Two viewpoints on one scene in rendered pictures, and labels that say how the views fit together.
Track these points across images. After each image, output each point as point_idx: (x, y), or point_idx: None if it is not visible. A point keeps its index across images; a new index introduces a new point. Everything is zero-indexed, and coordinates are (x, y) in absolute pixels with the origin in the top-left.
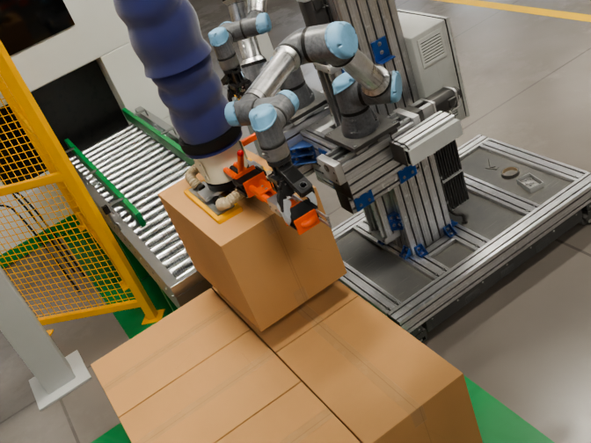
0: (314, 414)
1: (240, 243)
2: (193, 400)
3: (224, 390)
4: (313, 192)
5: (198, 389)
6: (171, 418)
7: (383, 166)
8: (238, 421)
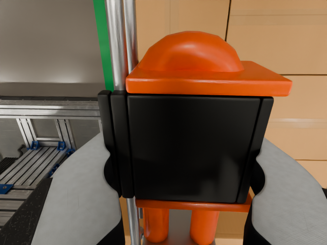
0: (241, 27)
1: (237, 223)
2: (293, 130)
3: (270, 118)
4: (49, 183)
5: (282, 136)
6: (317, 127)
7: (0, 207)
8: (288, 78)
